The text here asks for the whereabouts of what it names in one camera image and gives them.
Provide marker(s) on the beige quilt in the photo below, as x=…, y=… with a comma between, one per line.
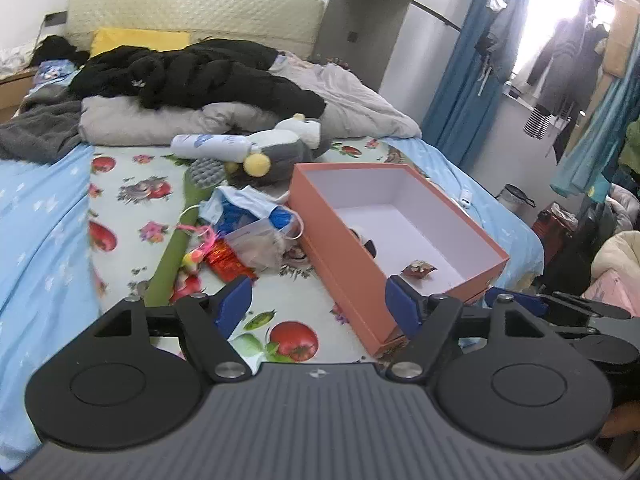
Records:
x=350, y=100

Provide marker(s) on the wooden nightstand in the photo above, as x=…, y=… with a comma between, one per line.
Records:
x=15, y=92

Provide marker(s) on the grey hanging jacket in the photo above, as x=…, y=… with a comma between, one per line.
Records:
x=505, y=35

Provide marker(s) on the yellow pillow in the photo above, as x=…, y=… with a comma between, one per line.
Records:
x=135, y=37

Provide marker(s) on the clear plastic bag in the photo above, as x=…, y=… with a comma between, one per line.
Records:
x=257, y=247

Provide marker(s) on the pink bag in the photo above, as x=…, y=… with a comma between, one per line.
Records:
x=615, y=292

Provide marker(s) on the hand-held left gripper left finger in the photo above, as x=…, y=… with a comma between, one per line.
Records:
x=232, y=301

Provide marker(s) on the cream fluffy blanket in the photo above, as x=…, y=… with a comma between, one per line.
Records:
x=620, y=255

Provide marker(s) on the grey penguin plush toy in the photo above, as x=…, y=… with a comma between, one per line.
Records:
x=285, y=147

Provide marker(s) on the white bucket with black lid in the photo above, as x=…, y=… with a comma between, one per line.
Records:
x=515, y=199

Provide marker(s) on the tan hanging garment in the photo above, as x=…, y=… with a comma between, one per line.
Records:
x=622, y=35

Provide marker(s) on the black jacket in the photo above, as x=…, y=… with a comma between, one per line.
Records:
x=200, y=75

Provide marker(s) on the teal hanging dress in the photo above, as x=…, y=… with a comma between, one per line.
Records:
x=595, y=145

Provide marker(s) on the red bag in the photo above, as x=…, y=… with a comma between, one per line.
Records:
x=552, y=225

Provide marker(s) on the orange cardboard box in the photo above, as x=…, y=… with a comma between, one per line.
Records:
x=350, y=270

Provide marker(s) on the striped hanging garment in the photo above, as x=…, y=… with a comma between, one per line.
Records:
x=536, y=122

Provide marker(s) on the light blue bed sheet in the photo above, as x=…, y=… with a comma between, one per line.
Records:
x=40, y=240

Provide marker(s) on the cream padded headboard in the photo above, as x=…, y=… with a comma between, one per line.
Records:
x=200, y=10

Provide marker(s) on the black cloth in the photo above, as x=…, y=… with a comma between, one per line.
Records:
x=57, y=50

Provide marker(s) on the green hanging garment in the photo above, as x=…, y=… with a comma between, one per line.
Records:
x=632, y=145

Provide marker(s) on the small brown snack packet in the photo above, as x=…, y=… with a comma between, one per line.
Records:
x=419, y=269

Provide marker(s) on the white spray bottle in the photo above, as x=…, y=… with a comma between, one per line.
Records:
x=210, y=146

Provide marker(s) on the small panda plush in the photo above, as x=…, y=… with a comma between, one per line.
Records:
x=367, y=245

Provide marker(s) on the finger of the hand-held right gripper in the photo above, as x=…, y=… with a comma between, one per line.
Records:
x=530, y=300
x=570, y=329

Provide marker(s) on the green stick with grey head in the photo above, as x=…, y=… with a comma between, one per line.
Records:
x=175, y=255

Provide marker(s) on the blue face mask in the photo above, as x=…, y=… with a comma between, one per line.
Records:
x=235, y=200

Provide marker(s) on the pink ribbon toy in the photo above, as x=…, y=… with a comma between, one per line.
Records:
x=202, y=240

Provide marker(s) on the blue curtain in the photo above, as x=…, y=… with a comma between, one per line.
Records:
x=465, y=75

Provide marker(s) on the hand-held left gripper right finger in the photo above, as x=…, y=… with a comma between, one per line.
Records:
x=402, y=302

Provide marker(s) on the dark grey fleece blanket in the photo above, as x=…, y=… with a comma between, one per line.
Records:
x=35, y=130

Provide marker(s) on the grey pillow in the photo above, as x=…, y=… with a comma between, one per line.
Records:
x=150, y=125

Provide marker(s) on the dark hanging coats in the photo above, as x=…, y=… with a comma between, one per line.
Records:
x=560, y=55

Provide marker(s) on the red snack packet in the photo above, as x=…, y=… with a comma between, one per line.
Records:
x=227, y=262

